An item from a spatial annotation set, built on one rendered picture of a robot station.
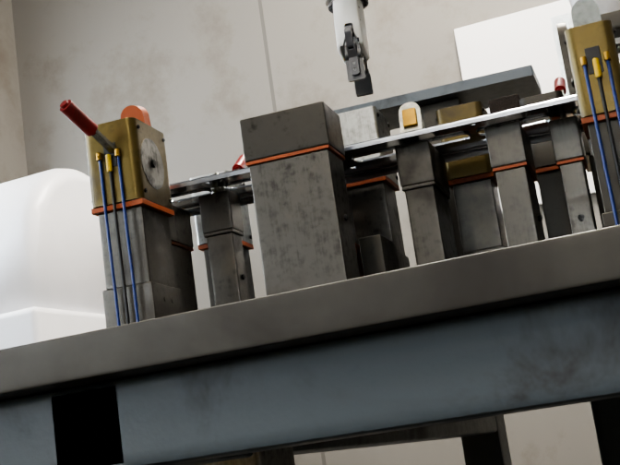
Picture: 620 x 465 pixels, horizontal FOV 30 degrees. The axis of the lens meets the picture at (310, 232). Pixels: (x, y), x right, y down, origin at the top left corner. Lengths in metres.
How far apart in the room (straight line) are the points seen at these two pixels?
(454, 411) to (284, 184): 0.67
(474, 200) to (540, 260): 0.94
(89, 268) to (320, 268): 2.31
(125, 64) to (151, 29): 0.19
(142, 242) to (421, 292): 0.74
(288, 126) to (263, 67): 3.11
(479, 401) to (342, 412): 0.11
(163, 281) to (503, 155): 0.50
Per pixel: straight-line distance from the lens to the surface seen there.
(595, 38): 1.49
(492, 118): 1.60
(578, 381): 0.91
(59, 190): 3.72
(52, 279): 3.59
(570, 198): 1.65
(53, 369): 1.04
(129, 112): 1.70
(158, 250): 1.60
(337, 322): 0.92
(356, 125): 1.87
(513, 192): 1.62
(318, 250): 1.50
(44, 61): 5.19
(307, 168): 1.53
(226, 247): 1.75
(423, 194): 1.64
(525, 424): 4.15
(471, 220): 1.80
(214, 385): 1.00
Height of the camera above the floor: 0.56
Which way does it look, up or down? 12 degrees up
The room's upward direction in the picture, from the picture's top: 8 degrees counter-clockwise
